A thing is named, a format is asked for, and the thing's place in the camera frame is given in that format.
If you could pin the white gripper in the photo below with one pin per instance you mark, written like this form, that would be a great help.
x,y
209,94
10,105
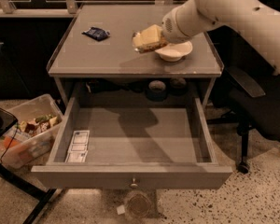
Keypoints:
x,y
172,28

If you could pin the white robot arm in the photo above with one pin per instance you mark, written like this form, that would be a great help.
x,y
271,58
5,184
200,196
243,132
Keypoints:
x,y
256,23

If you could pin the open grey top drawer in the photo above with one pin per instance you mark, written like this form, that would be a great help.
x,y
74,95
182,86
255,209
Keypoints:
x,y
163,147

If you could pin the round metal drawer knob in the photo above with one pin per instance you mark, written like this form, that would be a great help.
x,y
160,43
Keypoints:
x,y
134,184

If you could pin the white bowl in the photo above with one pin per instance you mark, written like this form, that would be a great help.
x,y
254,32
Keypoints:
x,y
175,52

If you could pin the blue snack packet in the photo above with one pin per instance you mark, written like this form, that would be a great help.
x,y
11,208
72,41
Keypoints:
x,y
97,34

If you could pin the blue tape roll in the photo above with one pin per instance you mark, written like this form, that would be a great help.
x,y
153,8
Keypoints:
x,y
156,91

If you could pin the dark tape roll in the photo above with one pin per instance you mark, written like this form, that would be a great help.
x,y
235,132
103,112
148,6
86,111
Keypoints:
x,y
178,86

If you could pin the grey cabinet with shelf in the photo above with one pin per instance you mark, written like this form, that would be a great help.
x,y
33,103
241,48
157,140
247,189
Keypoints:
x,y
81,56

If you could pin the black office chair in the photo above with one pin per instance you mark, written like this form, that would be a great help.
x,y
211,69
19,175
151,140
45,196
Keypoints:
x,y
248,88

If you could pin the white sachet packets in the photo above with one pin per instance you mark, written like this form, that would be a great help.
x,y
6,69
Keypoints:
x,y
78,148

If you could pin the snack items in bin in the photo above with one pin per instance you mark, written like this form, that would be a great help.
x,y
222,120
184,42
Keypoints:
x,y
38,125

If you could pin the clear plastic storage bin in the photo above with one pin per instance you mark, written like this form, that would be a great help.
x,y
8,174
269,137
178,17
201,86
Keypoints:
x,y
17,148

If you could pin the round glass jar on floor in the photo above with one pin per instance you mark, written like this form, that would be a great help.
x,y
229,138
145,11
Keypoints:
x,y
137,204

